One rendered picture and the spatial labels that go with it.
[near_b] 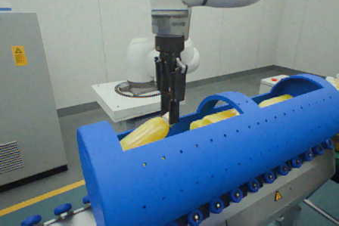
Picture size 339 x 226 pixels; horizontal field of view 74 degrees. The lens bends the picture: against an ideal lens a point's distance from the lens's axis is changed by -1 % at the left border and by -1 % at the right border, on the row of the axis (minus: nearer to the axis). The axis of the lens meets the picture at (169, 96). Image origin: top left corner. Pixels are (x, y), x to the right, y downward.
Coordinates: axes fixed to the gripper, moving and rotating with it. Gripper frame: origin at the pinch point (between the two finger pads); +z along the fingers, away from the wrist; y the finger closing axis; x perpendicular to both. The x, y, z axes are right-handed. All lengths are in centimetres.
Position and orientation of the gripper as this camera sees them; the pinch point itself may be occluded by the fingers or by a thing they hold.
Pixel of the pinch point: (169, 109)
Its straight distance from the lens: 63.7
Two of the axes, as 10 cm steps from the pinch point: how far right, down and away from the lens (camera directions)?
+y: 5.1, 3.2, -8.0
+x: 8.6, -1.9, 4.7
